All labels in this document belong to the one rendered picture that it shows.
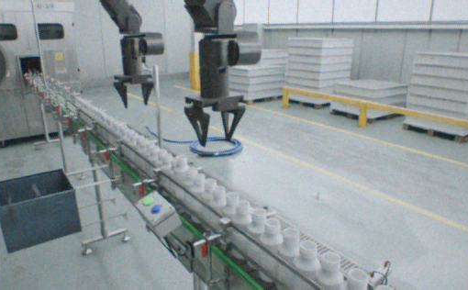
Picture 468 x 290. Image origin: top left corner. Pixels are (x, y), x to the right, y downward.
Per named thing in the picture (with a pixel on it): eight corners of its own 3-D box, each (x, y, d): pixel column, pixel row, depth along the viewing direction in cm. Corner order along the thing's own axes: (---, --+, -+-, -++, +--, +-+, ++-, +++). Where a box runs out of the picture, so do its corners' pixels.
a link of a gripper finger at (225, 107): (247, 142, 69) (247, 97, 66) (217, 150, 65) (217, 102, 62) (227, 134, 74) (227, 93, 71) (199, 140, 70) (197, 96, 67)
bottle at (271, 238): (254, 278, 86) (255, 224, 81) (264, 265, 91) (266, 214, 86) (275, 286, 83) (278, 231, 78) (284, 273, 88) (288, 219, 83)
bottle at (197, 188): (187, 220, 114) (185, 176, 109) (199, 213, 118) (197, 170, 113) (201, 226, 110) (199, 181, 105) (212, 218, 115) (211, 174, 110)
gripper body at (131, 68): (113, 81, 100) (110, 56, 97) (145, 78, 105) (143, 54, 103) (120, 83, 95) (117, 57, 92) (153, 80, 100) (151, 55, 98)
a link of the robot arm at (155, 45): (117, 14, 96) (127, 14, 90) (152, 15, 103) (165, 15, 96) (119, 55, 100) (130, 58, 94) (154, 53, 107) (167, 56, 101)
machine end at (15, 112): (90, 134, 559) (73, 2, 493) (-6, 150, 481) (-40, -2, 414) (71, 116, 681) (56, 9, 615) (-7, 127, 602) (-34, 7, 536)
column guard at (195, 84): (206, 88, 1007) (206, 51, 972) (195, 90, 985) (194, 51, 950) (199, 87, 1037) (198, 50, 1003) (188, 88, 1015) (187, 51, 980)
